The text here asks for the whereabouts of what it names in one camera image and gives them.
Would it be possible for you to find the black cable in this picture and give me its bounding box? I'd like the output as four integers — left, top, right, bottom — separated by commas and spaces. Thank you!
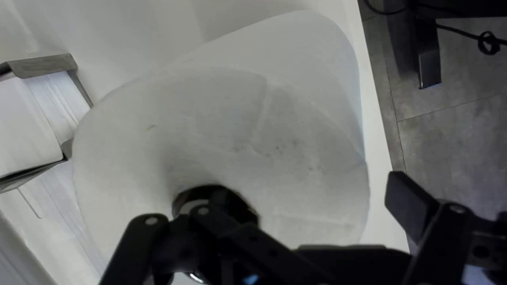
364, 0, 507, 56

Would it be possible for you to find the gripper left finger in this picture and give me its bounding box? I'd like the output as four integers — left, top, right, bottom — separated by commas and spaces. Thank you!
99, 186, 317, 285

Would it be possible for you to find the stack of white napkins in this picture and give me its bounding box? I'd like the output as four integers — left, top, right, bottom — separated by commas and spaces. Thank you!
0, 71, 91, 179

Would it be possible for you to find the white paper towel roll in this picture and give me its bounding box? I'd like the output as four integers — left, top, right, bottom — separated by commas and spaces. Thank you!
71, 10, 372, 276

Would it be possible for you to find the dark furniture leg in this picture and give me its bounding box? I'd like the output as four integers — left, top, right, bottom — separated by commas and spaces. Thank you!
382, 0, 442, 90

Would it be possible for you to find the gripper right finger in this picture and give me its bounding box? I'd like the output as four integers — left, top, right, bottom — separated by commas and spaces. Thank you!
384, 171, 507, 285

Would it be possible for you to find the grey napkin holder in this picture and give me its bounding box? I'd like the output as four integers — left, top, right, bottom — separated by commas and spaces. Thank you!
0, 53, 94, 194

